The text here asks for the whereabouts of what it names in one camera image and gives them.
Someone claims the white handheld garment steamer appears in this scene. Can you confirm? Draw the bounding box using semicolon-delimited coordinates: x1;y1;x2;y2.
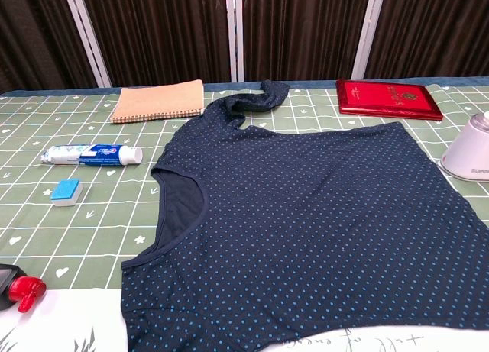
439;112;489;183

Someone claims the navy polka dot t-shirt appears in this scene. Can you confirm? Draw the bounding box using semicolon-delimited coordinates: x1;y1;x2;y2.
121;79;489;352

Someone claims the tan spiral notebook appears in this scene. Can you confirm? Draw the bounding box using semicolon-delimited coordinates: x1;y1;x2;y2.
109;79;206;124

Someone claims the white screen frame post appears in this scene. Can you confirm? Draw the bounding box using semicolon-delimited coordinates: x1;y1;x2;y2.
224;0;246;82
62;0;112;89
350;0;387;81

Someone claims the black bottle with red cap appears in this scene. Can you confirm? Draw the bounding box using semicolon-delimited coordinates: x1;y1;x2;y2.
0;263;47;313

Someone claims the blue white sponge block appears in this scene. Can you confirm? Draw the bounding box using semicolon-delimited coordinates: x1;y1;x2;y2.
50;178;84;208

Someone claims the blue white toothpaste tube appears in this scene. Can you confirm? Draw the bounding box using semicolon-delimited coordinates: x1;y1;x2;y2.
40;144;144;166

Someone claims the green grid tablecloth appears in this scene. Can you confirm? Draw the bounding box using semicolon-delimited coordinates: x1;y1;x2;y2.
0;76;489;352

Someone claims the dark brown pleated screen panel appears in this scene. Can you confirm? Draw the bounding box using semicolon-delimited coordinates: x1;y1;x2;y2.
77;0;231;89
241;0;372;82
0;0;101;95
364;0;489;80

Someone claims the red certificate folder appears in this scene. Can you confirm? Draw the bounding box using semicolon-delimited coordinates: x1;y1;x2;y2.
335;79;444;121

